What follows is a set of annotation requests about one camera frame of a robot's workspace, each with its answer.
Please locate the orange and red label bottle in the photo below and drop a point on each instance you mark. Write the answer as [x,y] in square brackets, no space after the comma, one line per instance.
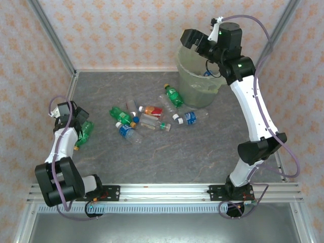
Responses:
[153,111]

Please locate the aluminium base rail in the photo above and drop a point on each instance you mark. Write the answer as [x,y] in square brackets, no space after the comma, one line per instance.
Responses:
[164,193]

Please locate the blue label bottle white cap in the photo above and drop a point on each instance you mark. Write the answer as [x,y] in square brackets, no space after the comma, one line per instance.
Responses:
[125,131]

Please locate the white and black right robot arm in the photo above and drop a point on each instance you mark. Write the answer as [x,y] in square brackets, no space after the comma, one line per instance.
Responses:
[246,106]

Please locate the crushed green plastic bottle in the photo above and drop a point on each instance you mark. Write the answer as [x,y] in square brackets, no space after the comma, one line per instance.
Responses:
[87,131]

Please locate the aluminium frame post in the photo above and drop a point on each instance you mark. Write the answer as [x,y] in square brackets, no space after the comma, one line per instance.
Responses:
[281,25]
[52,35]

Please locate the aluminium table edge rail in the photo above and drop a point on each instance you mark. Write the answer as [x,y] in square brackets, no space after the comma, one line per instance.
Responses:
[302,227]
[126,70]
[67,101]

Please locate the grey sheet metal panel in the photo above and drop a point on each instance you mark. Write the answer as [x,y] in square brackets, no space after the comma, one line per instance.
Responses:
[162,227]

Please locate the clear bottle green cap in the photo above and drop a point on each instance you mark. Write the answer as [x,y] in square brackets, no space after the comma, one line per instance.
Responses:
[152,121]

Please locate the green bottle with yellow cap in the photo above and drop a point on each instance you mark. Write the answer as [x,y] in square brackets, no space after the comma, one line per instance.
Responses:
[173,97]

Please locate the clear crushed bottle white cap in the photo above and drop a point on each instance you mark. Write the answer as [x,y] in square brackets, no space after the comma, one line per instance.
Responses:
[165,101]

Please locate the green bottle with orange cap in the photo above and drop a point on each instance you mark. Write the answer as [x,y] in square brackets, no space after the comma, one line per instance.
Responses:
[120,115]

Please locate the black round base unit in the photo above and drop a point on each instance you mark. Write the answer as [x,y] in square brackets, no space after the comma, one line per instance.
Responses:
[94,215]
[231,215]

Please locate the clear bottle with blue cap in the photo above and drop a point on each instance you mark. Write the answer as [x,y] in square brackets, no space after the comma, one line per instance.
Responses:
[131,103]

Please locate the translucent green plastic bin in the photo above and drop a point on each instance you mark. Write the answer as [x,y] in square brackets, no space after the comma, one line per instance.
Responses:
[197,93]

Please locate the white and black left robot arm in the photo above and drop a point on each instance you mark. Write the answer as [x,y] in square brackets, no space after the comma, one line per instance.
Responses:
[76,177]

